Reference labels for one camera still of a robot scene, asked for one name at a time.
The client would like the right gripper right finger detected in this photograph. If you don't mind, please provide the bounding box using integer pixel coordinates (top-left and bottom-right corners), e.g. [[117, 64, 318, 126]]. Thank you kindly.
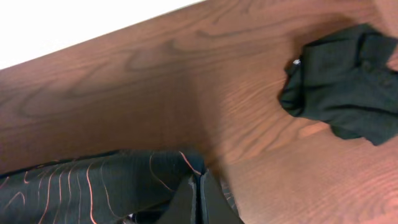
[[200, 170, 244, 224]]

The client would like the black garment at right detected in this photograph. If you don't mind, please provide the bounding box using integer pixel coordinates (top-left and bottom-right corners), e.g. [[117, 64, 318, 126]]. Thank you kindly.
[[279, 24, 397, 146]]

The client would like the black patterned sports jersey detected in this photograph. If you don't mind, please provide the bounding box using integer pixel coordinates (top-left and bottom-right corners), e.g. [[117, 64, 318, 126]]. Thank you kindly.
[[1, 151, 239, 224]]

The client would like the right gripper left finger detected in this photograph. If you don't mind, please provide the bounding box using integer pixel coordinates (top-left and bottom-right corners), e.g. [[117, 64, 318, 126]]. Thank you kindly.
[[156, 176, 198, 224]]

